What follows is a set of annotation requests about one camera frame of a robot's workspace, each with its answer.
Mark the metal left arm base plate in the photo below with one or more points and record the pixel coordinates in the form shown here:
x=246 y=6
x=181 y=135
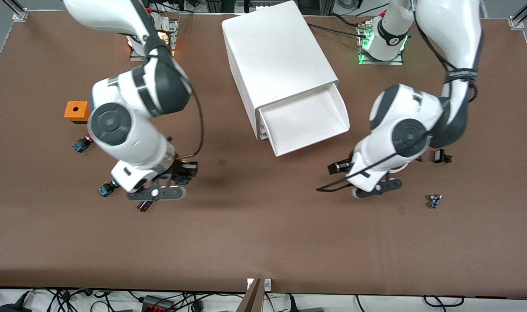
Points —
x=398 y=62

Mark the black orange power strip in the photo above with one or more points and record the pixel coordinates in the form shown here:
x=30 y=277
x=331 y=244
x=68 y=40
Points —
x=157 y=303

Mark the green push button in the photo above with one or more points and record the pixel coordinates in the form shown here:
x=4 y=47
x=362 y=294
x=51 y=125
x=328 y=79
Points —
x=104 y=190

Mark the white metal bracket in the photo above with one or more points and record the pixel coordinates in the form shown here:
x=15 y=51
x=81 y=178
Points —
x=267 y=284

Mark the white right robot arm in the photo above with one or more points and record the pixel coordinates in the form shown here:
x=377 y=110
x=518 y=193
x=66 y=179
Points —
x=125 y=130

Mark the white plastic drawer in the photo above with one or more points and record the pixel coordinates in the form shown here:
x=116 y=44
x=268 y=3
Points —
x=307 y=121

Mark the brown wooden post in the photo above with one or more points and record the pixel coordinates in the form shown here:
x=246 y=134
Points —
x=251 y=299

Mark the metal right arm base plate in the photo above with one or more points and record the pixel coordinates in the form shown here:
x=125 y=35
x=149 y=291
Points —
x=174 y=30

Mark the orange box with hole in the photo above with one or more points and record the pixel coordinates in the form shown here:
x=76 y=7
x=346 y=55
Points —
x=75 y=110

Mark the white drawer cabinet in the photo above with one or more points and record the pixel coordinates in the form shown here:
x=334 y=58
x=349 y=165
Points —
x=268 y=52

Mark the aluminium frame corner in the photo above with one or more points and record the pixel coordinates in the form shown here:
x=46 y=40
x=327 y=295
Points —
x=20 y=13
x=518 y=19

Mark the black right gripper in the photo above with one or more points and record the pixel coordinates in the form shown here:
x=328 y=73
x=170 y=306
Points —
x=180 y=169

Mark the purple cylindrical capacitor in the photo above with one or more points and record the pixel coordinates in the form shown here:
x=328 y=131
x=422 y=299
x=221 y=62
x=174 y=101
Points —
x=144 y=207

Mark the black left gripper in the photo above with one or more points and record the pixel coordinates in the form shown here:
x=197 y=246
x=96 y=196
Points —
x=342 y=167

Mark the red push button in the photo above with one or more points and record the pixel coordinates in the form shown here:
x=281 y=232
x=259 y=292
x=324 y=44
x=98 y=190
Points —
x=79 y=145

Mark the small black switch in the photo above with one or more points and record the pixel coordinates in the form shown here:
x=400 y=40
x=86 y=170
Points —
x=441 y=156

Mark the small blue potentiometer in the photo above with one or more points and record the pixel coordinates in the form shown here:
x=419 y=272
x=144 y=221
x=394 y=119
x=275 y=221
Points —
x=435 y=201

